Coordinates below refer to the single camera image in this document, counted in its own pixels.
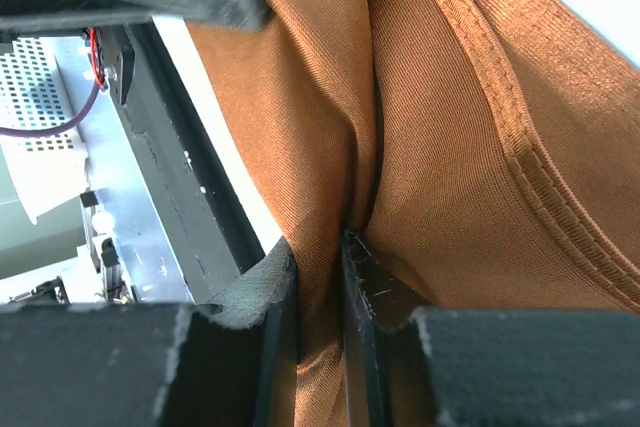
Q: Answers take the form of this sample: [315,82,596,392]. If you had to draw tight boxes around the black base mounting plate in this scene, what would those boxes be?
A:
[96,23,264,303]

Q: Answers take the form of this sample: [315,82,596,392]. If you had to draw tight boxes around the orange cloth napkin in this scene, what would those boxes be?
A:
[189,0,639,426]

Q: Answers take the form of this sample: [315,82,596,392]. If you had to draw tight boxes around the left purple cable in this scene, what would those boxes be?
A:
[0,81,101,139]

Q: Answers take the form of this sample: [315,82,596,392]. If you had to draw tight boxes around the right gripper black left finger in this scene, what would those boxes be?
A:
[1,240,297,426]

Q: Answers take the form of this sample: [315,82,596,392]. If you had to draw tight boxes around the white slotted cable duct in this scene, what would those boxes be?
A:
[1,38,88,223]

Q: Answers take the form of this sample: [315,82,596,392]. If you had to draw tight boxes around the aluminium front frame rail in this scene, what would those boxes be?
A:
[79,34,215,302]

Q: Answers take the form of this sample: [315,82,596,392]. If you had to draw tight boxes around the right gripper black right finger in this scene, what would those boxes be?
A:
[341,231,639,426]

